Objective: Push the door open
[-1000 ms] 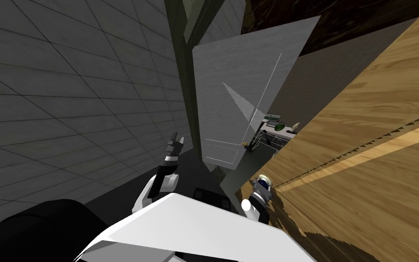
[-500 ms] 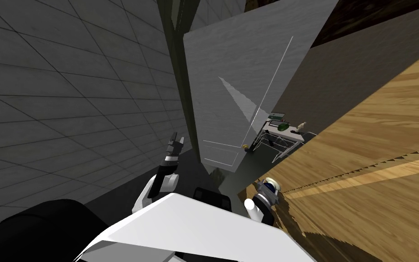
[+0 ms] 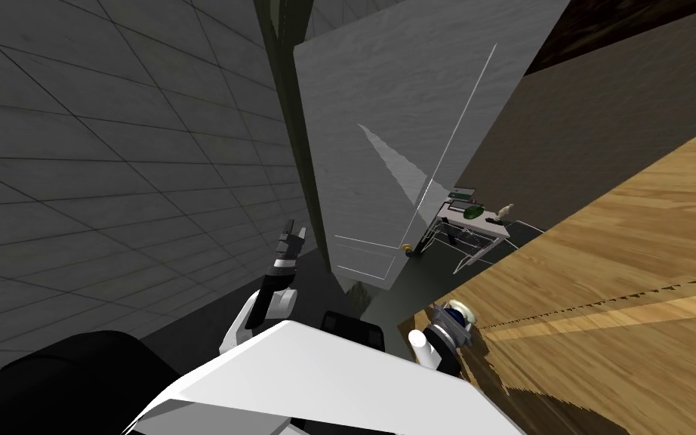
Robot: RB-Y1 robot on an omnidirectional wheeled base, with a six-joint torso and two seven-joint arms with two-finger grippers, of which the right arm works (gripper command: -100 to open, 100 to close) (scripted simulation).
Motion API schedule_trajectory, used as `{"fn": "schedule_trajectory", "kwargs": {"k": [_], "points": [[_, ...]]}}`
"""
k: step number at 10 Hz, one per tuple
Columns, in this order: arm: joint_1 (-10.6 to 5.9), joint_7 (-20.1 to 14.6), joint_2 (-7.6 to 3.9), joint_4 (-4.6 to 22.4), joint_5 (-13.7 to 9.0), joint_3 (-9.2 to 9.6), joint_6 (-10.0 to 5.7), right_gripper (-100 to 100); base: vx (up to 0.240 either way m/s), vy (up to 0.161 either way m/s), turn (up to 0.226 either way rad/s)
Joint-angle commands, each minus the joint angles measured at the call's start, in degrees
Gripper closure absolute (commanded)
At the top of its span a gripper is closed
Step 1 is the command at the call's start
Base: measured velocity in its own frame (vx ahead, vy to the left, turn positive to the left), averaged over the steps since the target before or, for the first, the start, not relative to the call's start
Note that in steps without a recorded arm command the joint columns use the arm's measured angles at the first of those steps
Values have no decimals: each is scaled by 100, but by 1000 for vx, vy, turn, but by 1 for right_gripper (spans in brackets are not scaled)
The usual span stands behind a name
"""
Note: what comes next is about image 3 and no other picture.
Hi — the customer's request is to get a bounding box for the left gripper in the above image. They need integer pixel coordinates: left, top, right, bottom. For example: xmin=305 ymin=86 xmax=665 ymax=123
xmin=271 ymin=218 xmax=309 ymax=273

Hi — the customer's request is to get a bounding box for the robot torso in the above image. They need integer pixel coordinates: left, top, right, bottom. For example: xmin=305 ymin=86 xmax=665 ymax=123
xmin=121 ymin=310 xmax=527 ymax=435

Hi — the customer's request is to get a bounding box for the grey door leaf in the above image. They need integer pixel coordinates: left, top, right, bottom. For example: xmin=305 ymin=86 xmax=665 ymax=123
xmin=293 ymin=0 xmax=572 ymax=292

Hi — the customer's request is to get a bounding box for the white desk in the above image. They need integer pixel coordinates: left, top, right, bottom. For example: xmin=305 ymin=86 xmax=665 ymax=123
xmin=417 ymin=186 xmax=547 ymax=276

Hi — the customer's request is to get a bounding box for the light wooden door leaf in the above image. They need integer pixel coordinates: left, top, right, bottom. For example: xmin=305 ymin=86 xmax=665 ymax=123
xmin=396 ymin=111 xmax=696 ymax=435

